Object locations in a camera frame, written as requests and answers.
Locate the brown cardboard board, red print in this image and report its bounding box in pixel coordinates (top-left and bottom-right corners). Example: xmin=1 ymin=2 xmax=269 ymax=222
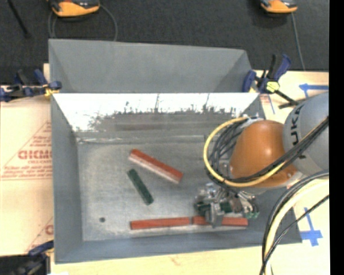
xmin=0 ymin=63 xmax=55 ymax=257

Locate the dark green flat block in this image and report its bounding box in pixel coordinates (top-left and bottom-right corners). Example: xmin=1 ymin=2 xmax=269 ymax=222
xmin=126 ymin=168 xmax=155 ymax=206

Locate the red-brown flat block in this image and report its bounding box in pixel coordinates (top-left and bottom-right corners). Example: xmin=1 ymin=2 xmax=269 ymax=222
xmin=128 ymin=148 xmax=184 ymax=185
xmin=191 ymin=215 xmax=249 ymax=227
xmin=130 ymin=217 xmax=193 ymax=231

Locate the grey metal bin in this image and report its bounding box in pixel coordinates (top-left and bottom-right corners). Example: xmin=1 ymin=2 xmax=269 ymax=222
xmin=48 ymin=38 xmax=302 ymax=264

